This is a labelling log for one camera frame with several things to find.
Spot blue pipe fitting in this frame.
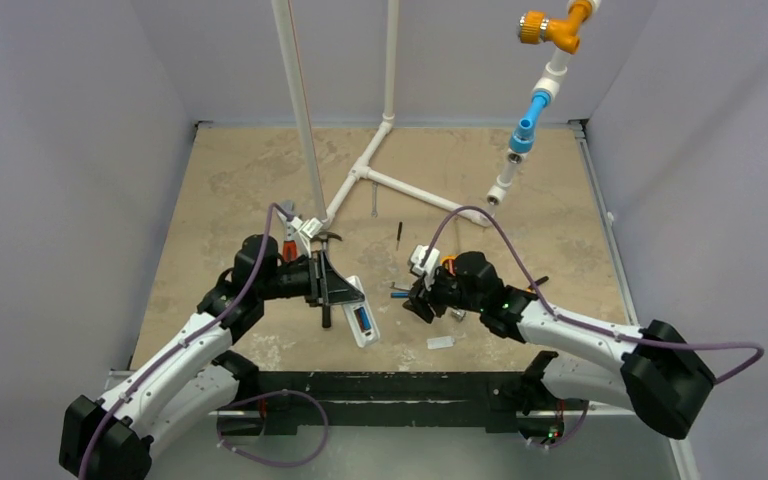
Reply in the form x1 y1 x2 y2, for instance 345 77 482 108
508 91 552 154

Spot small black screwdriver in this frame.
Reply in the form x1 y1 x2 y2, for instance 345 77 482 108
395 221 403 251

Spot purple cable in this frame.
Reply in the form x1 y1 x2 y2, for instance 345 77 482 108
423 205 766 452
75 202 328 480

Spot orange pipe valve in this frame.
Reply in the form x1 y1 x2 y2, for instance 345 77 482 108
517 0 601 55

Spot small silver spanner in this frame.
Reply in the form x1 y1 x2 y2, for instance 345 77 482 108
370 182 378 218

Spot black handled hammer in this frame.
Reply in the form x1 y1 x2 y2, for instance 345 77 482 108
311 231 342 330

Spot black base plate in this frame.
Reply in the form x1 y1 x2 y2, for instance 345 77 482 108
213 371 583 444

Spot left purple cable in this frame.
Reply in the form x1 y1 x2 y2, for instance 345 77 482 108
75 202 328 480

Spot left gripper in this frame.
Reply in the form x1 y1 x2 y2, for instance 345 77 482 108
258 249 363 307

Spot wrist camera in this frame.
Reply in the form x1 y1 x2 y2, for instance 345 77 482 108
289 216 323 258
408 245 440 289

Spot white remote control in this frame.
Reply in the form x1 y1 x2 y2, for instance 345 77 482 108
342 298 380 349

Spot aluminium rail frame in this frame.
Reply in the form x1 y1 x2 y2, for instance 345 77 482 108
95 119 702 480

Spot red adjustable wrench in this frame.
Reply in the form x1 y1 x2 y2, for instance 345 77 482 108
279 200 298 262

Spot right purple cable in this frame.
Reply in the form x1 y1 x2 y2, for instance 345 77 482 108
423 205 766 452

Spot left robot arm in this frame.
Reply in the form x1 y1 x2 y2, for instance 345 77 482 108
58 235 374 479

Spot white pvc pipe frame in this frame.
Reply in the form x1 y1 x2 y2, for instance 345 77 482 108
271 1 575 232

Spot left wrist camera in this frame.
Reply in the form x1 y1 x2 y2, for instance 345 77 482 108
289 216 323 258

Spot orange handled pliers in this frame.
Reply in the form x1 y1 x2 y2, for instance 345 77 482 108
525 276 550 294

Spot silver metal fitting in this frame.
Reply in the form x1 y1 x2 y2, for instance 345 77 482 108
449 309 466 322

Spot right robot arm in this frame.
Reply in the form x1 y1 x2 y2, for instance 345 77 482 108
404 245 716 440

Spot white battery cover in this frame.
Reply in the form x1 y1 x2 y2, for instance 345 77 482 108
426 336 455 350

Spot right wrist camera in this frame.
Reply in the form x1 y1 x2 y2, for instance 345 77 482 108
408 245 440 289

